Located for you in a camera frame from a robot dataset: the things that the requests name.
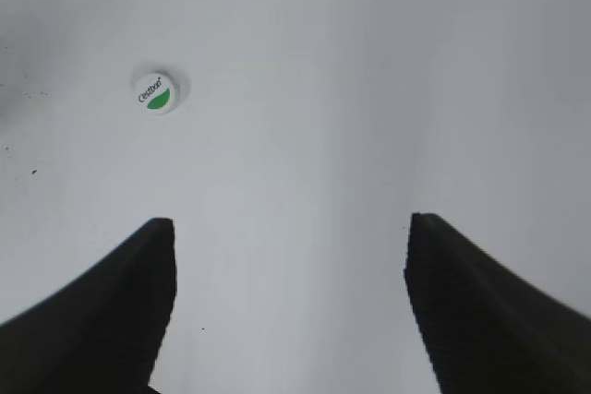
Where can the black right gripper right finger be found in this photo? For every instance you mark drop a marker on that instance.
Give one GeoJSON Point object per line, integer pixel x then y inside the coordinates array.
{"type": "Point", "coordinates": [485, 329]}

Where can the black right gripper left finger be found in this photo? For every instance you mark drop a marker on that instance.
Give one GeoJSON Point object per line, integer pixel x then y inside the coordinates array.
{"type": "Point", "coordinates": [102, 333]}

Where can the white green bottle cap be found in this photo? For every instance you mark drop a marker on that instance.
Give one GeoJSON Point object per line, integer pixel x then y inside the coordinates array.
{"type": "Point", "coordinates": [156, 92]}

